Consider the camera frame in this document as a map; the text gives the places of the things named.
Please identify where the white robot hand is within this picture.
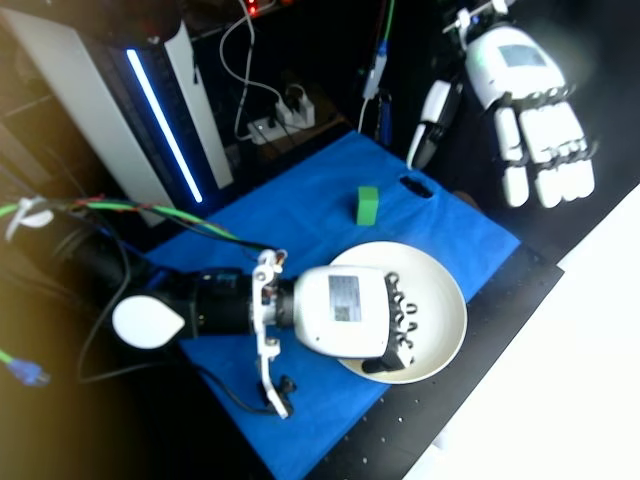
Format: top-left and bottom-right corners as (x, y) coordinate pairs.
(407, 24), (600, 209)
(292, 266), (420, 375)

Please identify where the green block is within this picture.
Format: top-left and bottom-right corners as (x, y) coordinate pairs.
(355, 186), (380, 227)

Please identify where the white round plate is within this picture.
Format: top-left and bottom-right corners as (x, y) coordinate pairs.
(329, 241), (469, 385)

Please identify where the blue fabric bag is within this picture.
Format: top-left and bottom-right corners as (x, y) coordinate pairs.
(144, 130), (522, 480)

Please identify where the white adapter with blue plug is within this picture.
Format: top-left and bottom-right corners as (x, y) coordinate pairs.
(359, 42), (390, 101)

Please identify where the white power strip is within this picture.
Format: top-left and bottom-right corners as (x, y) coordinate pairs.
(246, 84), (317, 145)

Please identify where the black device with red lights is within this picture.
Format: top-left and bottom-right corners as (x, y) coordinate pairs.
(239, 0), (296, 19)

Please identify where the white column with blue light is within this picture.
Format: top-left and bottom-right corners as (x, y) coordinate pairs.
(0, 7), (235, 229)

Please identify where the blue strap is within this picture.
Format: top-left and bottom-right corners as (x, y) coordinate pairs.
(378, 89), (395, 145)

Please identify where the green and red cable bundle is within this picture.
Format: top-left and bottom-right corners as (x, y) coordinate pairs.
(0, 197), (281, 262)

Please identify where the white cable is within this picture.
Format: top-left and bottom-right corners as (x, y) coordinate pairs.
(218, 0), (287, 144)

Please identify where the blue plug on green cable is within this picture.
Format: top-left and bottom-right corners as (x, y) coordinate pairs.
(0, 348), (52, 389)

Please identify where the white cable tag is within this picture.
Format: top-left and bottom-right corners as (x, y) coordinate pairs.
(3, 196), (55, 242)

